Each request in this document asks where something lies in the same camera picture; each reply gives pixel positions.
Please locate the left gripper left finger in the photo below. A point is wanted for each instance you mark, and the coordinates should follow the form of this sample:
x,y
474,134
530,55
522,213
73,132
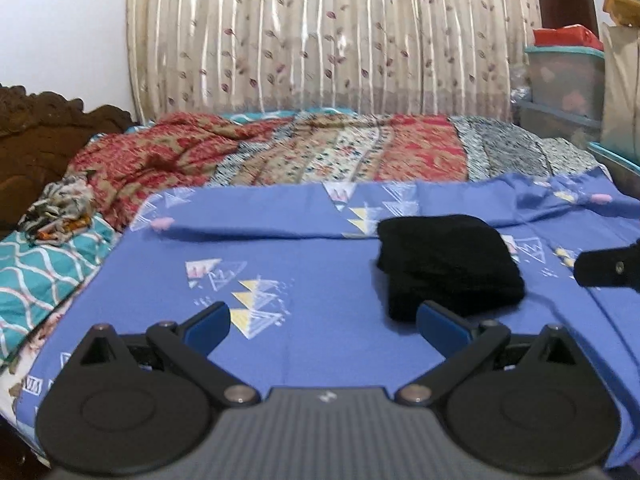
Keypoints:
x,y
184,349

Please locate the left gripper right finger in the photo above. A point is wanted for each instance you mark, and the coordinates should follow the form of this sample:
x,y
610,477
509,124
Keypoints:
x,y
466,347

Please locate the black pants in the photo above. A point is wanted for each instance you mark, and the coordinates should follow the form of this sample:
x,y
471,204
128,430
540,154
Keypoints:
x,y
458,261

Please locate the teal tub rim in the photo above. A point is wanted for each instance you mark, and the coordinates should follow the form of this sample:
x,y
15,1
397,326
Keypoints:
x,y
625,173

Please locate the blue printed bedsheet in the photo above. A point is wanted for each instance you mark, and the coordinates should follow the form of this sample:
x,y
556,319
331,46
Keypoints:
x,y
295,264

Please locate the lower clear storage bin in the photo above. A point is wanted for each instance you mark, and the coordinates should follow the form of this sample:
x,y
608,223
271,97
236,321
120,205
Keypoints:
x,y
548,122

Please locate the teal white patterned pillow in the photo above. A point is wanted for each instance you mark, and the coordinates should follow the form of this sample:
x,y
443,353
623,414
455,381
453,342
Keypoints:
x,y
36,279

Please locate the crumpled floral cloth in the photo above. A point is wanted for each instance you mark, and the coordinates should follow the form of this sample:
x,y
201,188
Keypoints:
x,y
64,209

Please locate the red patterned quilt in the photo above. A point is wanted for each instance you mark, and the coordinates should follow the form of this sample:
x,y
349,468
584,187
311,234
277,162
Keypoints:
x,y
184,149

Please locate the clear teal-lidded storage bin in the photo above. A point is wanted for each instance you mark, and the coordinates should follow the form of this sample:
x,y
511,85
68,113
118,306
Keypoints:
x,y
570,79

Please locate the red item on bin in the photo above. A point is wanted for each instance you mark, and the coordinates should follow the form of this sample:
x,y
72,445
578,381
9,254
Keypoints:
x,y
567,36

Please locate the carved wooden headboard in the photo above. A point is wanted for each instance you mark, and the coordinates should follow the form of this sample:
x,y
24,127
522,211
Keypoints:
x,y
40,134

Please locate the beige leaf-print curtain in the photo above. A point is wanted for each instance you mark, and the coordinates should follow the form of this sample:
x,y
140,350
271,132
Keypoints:
x,y
450,57

